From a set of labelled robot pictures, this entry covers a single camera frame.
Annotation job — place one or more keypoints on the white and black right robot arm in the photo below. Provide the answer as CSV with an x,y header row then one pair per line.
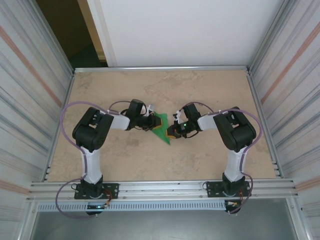
x,y
236,162

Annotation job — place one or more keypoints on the white door frame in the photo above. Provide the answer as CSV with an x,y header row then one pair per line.
x,y
102,32

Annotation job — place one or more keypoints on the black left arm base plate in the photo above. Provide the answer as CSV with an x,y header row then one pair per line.
x,y
111,191

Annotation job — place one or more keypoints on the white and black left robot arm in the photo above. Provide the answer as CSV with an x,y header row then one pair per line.
x,y
92,165

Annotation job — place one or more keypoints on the green square paper sheet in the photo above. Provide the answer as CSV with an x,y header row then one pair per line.
x,y
162,135

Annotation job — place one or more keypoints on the wide aluminium mounting rail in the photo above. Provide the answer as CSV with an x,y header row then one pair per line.
x,y
162,191

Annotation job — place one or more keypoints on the translucent ribbed enclosure panel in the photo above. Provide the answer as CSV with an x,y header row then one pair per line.
x,y
295,100
25,100

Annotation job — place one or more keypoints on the grey metal sheet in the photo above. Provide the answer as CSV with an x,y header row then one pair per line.
x,y
162,225

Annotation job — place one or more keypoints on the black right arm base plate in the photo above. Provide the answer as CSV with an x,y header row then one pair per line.
x,y
213,190

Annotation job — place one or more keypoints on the aluminium table edge rail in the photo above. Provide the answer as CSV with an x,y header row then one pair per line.
x,y
257,100
162,68
69,91

